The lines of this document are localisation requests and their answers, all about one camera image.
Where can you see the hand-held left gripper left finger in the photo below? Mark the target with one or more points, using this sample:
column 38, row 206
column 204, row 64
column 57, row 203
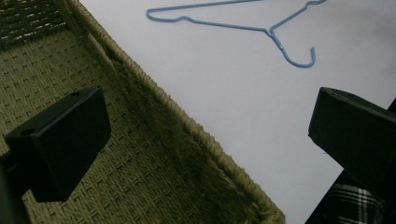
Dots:
column 59, row 146

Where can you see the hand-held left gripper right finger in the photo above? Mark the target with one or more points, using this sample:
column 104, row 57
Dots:
column 358, row 133

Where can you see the woven olive basket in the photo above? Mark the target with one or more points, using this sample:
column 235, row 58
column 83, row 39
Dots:
column 124, row 149

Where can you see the dark plaid clothing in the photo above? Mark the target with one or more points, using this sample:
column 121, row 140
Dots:
column 351, row 202

